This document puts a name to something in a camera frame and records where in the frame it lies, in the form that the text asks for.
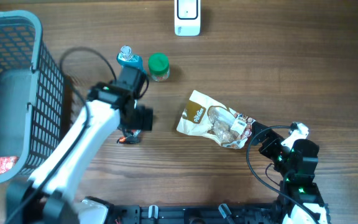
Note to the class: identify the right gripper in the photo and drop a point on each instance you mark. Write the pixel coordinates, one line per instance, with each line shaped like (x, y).
(275, 139)

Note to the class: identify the beige clear food pouch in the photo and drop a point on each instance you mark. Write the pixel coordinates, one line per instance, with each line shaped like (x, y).
(205, 117)

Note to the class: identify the green lid glass jar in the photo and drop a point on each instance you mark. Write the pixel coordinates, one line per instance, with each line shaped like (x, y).
(159, 67)

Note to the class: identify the black red snack packet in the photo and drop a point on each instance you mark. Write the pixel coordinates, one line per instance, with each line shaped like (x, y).
(129, 136)

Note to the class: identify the blue mouthwash bottle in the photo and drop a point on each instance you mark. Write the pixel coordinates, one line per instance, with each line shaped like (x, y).
(126, 58)

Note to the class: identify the red tissue packet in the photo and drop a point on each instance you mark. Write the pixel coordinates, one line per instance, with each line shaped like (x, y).
(7, 163)

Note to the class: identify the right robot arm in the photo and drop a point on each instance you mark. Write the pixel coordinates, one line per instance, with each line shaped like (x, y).
(295, 158)

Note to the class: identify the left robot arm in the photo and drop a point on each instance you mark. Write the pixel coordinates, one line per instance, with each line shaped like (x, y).
(47, 196)

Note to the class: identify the white barcode scanner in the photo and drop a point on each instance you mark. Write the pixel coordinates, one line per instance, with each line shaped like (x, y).
(187, 17)

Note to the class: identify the grey plastic shopping basket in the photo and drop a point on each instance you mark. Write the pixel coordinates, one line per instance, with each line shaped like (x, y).
(31, 94)

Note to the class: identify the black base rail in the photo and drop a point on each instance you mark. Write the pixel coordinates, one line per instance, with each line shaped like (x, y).
(244, 214)

